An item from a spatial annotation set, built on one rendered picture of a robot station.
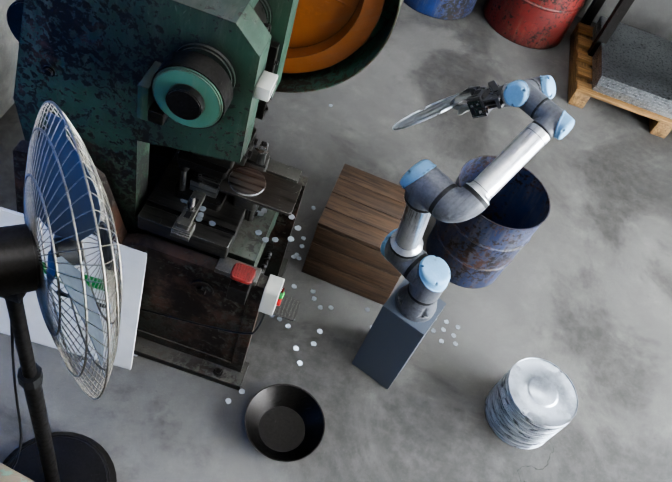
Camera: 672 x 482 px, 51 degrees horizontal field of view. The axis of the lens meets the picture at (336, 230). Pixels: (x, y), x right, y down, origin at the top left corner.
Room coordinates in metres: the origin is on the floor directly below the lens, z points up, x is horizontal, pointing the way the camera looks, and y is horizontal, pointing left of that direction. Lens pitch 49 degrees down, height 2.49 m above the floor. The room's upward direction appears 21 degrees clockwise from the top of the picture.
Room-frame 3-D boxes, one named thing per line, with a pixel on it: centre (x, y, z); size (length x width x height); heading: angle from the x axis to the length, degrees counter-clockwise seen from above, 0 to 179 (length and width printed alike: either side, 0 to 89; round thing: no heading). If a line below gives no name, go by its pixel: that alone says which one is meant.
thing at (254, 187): (1.53, 0.28, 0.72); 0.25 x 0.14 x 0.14; 92
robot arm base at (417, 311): (1.56, -0.37, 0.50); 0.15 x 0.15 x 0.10
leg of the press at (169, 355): (1.25, 0.59, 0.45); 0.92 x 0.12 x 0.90; 92
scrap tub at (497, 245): (2.28, -0.62, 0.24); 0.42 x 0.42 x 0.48
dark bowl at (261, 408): (1.13, -0.08, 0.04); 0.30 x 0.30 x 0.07
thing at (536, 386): (1.55, -0.98, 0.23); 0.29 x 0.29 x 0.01
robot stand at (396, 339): (1.56, -0.37, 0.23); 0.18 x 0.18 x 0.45; 72
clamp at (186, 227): (1.35, 0.45, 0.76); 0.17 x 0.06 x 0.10; 2
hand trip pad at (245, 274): (1.20, 0.21, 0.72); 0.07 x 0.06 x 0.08; 92
